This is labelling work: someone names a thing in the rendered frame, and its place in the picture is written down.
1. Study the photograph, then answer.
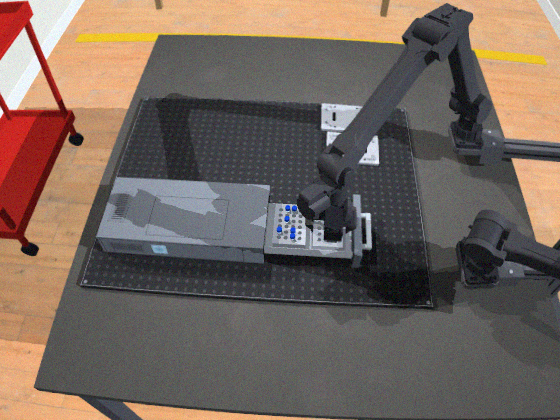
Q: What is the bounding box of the white square plate with slots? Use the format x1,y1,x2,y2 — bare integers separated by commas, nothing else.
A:
321,104,362,132

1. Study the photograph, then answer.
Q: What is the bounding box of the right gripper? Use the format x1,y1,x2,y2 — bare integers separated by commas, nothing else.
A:
305,200,357,234

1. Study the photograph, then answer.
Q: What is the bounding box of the white block with round holes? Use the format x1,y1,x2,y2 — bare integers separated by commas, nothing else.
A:
272,204,306,249
312,220,346,251

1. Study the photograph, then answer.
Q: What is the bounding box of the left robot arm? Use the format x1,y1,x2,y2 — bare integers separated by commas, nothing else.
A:
459,210,560,285

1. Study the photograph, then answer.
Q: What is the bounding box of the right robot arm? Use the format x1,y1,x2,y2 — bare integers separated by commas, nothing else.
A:
296,3,492,243

